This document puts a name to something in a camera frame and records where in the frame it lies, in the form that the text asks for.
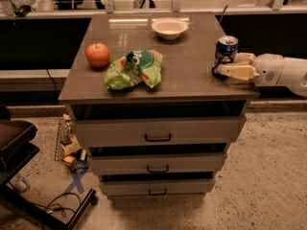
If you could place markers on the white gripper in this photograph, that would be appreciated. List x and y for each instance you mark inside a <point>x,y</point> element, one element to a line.
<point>268,70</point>

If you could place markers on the blue pepsi can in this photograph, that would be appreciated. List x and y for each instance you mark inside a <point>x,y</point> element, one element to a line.
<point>225,53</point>

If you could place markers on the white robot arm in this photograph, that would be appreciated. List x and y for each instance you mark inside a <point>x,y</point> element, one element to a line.
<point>293,75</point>

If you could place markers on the white bowl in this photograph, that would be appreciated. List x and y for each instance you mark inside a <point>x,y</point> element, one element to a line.
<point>169,28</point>

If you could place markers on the grey drawer cabinet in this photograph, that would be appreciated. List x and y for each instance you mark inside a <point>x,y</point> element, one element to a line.
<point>188,88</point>

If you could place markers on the green chip bag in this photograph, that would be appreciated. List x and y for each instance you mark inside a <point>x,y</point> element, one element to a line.
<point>133,68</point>

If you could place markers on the red apple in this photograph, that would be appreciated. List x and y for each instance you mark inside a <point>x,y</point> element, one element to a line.
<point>97,54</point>

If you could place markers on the black cart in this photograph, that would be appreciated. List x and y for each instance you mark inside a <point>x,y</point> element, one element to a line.
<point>16,150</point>

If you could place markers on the metal railing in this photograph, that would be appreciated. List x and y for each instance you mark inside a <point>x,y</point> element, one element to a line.
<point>160,0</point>

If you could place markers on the top drawer with handle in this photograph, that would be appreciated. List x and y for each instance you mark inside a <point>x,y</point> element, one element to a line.
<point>155,132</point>

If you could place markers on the drawer with handle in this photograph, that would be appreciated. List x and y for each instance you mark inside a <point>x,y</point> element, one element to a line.
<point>161,163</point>
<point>155,132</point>
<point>157,188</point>

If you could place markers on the middle drawer with handle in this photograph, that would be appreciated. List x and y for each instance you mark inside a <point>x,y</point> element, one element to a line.
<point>161,163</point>

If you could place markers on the bottom drawer with handle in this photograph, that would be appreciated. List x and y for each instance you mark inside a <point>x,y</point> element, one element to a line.
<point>157,188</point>

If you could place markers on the wire basket with snacks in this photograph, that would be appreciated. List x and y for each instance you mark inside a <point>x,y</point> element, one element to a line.
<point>68,150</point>

